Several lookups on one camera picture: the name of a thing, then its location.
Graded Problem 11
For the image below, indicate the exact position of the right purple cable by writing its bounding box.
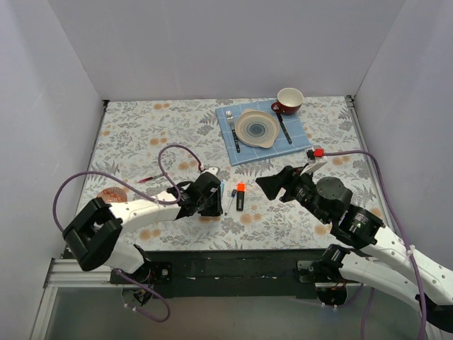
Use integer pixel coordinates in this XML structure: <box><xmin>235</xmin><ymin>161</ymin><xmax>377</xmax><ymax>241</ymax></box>
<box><xmin>323</xmin><ymin>150</ymin><xmax>428</xmax><ymax>340</ymax></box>

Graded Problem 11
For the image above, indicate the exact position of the black orange highlighter pen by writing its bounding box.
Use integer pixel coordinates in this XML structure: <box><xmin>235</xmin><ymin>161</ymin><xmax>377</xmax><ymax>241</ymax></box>
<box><xmin>236</xmin><ymin>191</ymin><xmax>245</xmax><ymax>212</ymax></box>

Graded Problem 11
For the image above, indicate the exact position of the fork with black handle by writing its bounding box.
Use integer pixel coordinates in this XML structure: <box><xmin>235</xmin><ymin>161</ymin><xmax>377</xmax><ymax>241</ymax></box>
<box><xmin>226</xmin><ymin>110</ymin><xmax>241</xmax><ymax>153</ymax></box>

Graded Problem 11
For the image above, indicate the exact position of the knife with black handle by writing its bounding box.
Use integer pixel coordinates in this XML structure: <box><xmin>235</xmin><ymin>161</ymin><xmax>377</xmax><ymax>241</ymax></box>
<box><xmin>276</xmin><ymin>113</ymin><xmax>292</xmax><ymax>145</ymax></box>

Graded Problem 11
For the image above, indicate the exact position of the red pen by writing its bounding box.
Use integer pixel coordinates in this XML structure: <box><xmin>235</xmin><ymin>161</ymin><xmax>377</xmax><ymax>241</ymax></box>
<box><xmin>138</xmin><ymin>174</ymin><xmax>164</xmax><ymax>183</ymax></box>

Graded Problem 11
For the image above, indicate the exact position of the white grey pen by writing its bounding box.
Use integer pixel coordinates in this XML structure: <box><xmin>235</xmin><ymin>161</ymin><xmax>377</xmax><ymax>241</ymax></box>
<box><xmin>224</xmin><ymin>196</ymin><xmax>234</xmax><ymax>216</ymax></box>

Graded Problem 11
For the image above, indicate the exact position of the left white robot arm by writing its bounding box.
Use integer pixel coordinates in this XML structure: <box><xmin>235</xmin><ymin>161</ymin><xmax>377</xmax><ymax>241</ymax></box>
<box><xmin>62</xmin><ymin>167</ymin><xmax>223</xmax><ymax>283</ymax></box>

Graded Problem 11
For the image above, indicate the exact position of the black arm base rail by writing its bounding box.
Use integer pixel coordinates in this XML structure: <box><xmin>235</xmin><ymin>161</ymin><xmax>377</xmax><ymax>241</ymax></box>
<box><xmin>109</xmin><ymin>247</ymin><xmax>364</xmax><ymax>300</ymax></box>

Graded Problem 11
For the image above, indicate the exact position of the blue checked cloth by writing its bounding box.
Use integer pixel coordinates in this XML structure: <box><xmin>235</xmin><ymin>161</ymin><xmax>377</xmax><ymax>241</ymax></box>
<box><xmin>215</xmin><ymin>99</ymin><xmax>312</xmax><ymax>166</ymax></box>

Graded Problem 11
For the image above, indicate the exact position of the beige blue plate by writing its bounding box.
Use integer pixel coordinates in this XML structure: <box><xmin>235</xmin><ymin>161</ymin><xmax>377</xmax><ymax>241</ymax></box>
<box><xmin>235</xmin><ymin>109</ymin><xmax>280</xmax><ymax>149</ymax></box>

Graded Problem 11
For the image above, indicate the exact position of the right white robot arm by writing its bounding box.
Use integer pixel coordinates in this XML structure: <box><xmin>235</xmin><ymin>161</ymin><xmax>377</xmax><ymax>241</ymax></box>
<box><xmin>256</xmin><ymin>166</ymin><xmax>452</xmax><ymax>332</ymax></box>

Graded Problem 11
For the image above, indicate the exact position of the red patterned small bowl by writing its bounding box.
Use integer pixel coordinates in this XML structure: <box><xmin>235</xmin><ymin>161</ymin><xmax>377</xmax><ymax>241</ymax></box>
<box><xmin>97</xmin><ymin>187</ymin><xmax>128</xmax><ymax>203</ymax></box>

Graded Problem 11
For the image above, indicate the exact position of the red white cup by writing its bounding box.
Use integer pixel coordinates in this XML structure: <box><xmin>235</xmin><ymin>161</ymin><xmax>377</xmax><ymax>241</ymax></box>
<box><xmin>271</xmin><ymin>88</ymin><xmax>304</xmax><ymax>115</ymax></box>

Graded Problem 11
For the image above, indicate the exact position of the light blue pen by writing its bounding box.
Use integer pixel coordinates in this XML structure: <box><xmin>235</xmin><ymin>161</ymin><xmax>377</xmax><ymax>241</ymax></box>
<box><xmin>220</xmin><ymin>180</ymin><xmax>226</xmax><ymax>214</ymax></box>

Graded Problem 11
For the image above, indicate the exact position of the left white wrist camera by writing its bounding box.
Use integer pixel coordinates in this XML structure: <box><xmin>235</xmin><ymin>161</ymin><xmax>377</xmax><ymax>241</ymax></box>
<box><xmin>201</xmin><ymin>166</ymin><xmax>219</xmax><ymax>177</ymax></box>

